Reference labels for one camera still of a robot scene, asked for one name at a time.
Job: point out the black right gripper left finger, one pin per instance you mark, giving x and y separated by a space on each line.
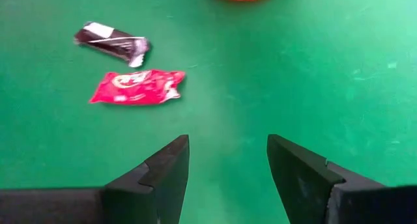
156 191

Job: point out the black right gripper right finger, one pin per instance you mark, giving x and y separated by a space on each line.
306 191

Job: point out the red wrapper candy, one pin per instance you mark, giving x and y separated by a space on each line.
137 87

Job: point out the dark brown candy bar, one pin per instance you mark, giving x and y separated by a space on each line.
110 43

